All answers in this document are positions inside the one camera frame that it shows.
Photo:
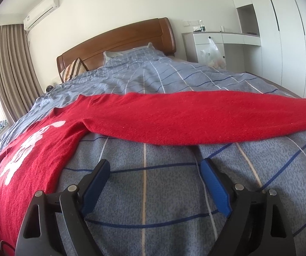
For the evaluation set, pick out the grey checked duvet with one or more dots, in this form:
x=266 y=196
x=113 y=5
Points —
x=155 y=192

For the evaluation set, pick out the beige curtain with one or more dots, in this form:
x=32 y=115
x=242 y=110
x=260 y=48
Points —
x=14 y=72

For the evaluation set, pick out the pale grey pillow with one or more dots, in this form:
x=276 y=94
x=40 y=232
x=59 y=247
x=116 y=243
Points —
x=112 y=54

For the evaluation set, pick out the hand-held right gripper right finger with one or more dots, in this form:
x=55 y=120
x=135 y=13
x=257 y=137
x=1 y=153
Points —
x=215 y=189

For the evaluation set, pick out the white air conditioner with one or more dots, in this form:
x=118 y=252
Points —
x=40 y=13

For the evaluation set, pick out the white wall socket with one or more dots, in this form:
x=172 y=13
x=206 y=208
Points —
x=190 y=23

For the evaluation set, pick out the red knit sweater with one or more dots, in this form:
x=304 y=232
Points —
x=169 y=117

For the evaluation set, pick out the white wardrobe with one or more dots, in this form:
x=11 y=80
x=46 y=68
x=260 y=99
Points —
x=283 y=45

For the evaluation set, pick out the wooden headboard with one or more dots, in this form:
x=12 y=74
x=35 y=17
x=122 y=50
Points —
x=131 y=37

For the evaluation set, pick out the clear plastic bag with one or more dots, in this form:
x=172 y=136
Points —
x=214 y=56

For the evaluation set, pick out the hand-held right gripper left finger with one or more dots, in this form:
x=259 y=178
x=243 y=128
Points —
x=95 y=189

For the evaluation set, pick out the striped pillow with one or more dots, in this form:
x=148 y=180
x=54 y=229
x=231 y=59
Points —
x=72 y=69

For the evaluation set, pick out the white nightstand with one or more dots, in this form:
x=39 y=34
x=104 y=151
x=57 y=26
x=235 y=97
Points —
x=203 y=38

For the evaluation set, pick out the plastic water bottle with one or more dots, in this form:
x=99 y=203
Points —
x=202 y=26

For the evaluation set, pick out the dark round alarm clock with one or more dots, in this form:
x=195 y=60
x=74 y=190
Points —
x=49 y=88

